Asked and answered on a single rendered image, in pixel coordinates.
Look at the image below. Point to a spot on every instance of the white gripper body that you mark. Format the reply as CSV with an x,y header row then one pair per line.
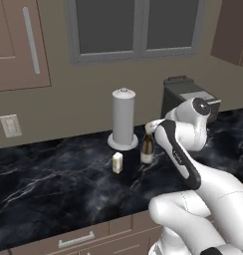
x,y
152,126

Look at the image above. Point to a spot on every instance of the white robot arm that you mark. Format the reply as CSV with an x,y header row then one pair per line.
x,y
223,199

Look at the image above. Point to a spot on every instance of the dark glass bottle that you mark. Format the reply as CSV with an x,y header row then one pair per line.
x,y
147,149

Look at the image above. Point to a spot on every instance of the white paper towel roll holder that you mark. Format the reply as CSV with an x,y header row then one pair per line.
x,y
123,116

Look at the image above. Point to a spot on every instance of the small pale yellow carton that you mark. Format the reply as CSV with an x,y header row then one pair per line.
x,y
117,163

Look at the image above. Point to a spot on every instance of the grey framed window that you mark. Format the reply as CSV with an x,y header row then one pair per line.
x,y
136,53

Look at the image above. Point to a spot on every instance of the narrow brown drawer front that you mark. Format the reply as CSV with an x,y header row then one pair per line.
x,y
121,224

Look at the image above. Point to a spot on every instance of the wide brown drawer front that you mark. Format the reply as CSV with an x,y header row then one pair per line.
x,y
44,240

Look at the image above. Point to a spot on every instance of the brown wall cupboard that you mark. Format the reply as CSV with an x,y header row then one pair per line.
x,y
231,30

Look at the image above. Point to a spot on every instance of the white wall socket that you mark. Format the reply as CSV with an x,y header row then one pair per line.
x,y
10,126

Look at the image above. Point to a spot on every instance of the brown wall cupboard door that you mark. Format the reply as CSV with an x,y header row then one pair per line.
x,y
14,43

